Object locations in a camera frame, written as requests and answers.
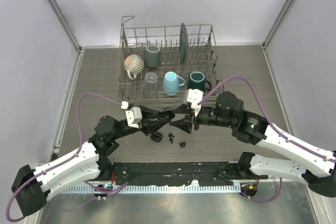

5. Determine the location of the light blue mug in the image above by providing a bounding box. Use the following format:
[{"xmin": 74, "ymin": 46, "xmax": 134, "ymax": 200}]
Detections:
[{"xmin": 163, "ymin": 71, "xmax": 185, "ymax": 96}]

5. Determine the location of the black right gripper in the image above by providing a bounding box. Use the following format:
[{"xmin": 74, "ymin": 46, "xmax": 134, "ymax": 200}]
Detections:
[{"xmin": 170, "ymin": 103, "xmax": 235, "ymax": 134}]

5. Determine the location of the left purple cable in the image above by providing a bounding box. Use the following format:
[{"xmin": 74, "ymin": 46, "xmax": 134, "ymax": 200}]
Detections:
[{"xmin": 5, "ymin": 92, "xmax": 124, "ymax": 221}]

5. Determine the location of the small black earbud case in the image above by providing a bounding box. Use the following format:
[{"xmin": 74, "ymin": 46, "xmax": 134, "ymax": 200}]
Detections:
[{"xmin": 150, "ymin": 132, "xmax": 163, "ymax": 143}]

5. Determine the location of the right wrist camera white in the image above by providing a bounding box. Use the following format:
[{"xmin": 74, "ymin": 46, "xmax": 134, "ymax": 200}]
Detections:
[{"xmin": 183, "ymin": 89, "xmax": 203, "ymax": 111}]

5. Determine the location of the clear glass tumbler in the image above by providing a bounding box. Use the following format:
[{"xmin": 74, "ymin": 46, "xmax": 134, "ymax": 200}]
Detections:
[{"xmin": 142, "ymin": 72, "xmax": 159, "ymax": 95}]

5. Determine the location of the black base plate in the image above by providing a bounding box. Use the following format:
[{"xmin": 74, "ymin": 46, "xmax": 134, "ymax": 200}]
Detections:
[{"xmin": 94, "ymin": 162, "xmax": 268, "ymax": 187}]

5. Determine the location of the metal wire dish rack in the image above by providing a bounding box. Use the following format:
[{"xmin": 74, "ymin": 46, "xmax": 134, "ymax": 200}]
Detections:
[{"xmin": 117, "ymin": 16, "xmax": 222, "ymax": 109}]

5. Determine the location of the dark teal plate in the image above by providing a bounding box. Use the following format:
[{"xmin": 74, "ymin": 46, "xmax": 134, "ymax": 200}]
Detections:
[{"xmin": 179, "ymin": 23, "xmax": 188, "ymax": 63}]

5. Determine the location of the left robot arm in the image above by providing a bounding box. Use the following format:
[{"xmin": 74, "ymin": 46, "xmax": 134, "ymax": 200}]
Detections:
[{"xmin": 6, "ymin": 102, "xmax": 175, "ymax": 222}]

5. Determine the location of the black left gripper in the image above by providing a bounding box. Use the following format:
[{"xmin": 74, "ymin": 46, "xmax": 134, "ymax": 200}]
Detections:
[{"xmin": 112, "ymin": 105, "xmax": 171, "ymax": 141}]

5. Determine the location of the black earbud with stem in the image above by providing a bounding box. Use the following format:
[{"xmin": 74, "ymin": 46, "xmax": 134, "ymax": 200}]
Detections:
[{"xmin": 169, "ymin": 133, "xmax": 174, "ymax": 144}]

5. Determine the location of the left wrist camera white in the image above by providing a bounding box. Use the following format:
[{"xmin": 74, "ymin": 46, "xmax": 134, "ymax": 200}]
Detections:
[{"xmin": 121, "ymin": 101, "xmax": 142, "ymax": 129}]

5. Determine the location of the striped ceramic mug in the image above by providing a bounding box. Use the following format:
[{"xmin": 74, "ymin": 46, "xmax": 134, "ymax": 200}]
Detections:
[{"xmin": 124, "ymin": 54, "xmax": 144, "ymax": 80}]

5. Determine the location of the grey ceramic cup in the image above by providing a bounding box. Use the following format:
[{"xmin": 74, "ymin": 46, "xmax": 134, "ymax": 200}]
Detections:
[{"xmin": 144, "ymin": 45, "xmax": 161, "ymax": 68}]

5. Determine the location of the dark green mug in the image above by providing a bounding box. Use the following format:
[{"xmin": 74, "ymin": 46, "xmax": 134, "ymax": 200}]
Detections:
[{"xmin": 187, "ymin": 71, "xmax": 212, "ymax": 92}]

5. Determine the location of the purple cable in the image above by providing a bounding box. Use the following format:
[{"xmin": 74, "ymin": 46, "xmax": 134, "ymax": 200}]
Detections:
[
  {"xmin": 5, "ymin": 92, "xmax": 124, "ymax": 221},
  {"xmin": 198, "ymin": 75, "xmax": 336, "ymax": 163}
]

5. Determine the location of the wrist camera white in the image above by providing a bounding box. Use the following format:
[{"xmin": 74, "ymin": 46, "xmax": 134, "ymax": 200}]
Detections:
[
  {"xmin": 183, "ymin": 89, "xmax": 203, "ymax": 111},
  {"xmin": 121, "ymin": 101, "xmax": 142, "ymax": 129}
]

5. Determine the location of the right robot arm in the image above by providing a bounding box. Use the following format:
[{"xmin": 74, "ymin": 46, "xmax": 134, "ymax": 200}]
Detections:
[{"xmin": 170, "ymin": 90, "xmax": 335, "ymax": 198}]

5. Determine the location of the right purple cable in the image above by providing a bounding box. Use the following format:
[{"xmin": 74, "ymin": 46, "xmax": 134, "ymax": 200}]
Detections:
[{"xmin": 198, "ymin": 75, "xmax": 336, "ymax": 163}]

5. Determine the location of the white slotted cable duct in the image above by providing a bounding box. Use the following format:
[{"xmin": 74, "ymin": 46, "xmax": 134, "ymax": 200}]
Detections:
[{"xmin": 61, "ymin": 181, "xmax": 241, "ymax": 194}]

